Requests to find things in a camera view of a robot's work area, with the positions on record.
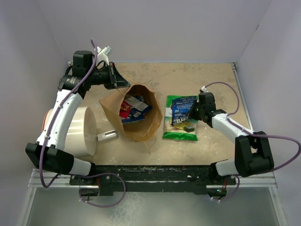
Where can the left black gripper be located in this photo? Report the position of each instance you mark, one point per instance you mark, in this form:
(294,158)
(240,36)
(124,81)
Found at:
(114,79)

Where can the brown paper bag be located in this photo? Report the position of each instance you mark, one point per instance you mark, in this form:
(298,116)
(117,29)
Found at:
(141,131)

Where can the blue Kettle chips bag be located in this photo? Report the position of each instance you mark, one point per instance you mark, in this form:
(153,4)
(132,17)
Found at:
(180,108)

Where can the green Chuba snack bag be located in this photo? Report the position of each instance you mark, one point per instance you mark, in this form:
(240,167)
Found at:
(185,130)

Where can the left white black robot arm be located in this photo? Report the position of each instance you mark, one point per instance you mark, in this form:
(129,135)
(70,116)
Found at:
(47,153)

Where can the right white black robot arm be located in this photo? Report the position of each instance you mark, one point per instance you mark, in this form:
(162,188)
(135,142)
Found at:
(252,149)

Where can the red snack packet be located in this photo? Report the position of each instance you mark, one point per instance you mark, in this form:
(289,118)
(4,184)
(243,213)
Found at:
(125,109)

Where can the blue snack box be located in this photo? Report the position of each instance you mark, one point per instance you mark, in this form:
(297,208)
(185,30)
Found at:
(140,108)

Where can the small white rectangular device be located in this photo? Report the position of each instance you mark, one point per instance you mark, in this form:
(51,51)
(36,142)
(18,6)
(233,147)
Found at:
(106,136)

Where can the white cylindrical bucket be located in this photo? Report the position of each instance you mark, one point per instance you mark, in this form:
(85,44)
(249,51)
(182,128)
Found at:
(76,135)

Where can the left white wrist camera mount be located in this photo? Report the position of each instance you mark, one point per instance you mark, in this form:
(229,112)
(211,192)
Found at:
(103,54)

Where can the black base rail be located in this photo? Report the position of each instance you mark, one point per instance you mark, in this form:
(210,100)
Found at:
(196,179)

